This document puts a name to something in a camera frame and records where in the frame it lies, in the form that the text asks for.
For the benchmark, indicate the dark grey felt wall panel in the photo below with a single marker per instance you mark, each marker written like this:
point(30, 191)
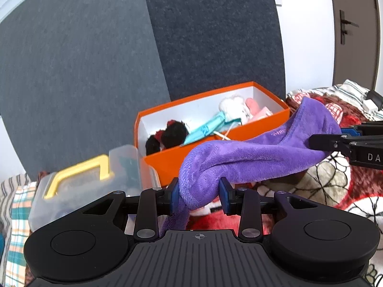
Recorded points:
point(215, 36)

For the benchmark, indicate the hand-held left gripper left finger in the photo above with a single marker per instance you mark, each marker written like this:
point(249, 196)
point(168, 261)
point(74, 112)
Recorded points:
point(173, 198)

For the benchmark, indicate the brown door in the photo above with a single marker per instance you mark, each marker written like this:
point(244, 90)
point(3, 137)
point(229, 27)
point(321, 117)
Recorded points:
point(359, 65)

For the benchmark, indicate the purple fleece cloth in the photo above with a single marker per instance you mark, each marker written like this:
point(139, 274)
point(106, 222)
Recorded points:
point(254, 155)

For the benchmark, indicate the black fluffy pompom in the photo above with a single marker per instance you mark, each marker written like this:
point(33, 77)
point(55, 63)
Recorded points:
point(153, 145)
point(176, 134)

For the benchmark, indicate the pink plush cloth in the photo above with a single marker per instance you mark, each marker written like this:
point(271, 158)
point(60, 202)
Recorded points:
point(254, 104)

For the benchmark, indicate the red floral printed blanket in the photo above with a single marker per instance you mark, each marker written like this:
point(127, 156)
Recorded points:
point(329, 179)

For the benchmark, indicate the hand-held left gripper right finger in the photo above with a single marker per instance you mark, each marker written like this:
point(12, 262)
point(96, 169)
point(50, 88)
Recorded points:
point(225, 197)

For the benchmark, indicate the white power adapter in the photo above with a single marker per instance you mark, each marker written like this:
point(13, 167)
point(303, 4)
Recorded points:
point(370, 106)

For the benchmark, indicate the clear plastic storage box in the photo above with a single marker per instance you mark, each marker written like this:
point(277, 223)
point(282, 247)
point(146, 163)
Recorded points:
point(125, 161)

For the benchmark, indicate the orange cardboard box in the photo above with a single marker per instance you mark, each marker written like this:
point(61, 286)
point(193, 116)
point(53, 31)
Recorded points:
point(167, 167)

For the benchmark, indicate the black power adapter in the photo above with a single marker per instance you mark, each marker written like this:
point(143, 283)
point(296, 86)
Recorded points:
point(377, 97)

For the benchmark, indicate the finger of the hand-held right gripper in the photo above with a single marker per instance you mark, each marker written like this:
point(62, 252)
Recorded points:
point(326, 142)
point(348, 131)

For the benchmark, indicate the plaid bed sheet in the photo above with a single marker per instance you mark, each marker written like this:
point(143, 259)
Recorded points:
point(21, 215)

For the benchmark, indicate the white plush toy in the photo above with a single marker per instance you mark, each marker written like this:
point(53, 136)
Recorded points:
point(233, 104)

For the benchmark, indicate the blue face mask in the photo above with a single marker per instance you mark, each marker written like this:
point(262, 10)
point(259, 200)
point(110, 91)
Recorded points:
point(203, 130)

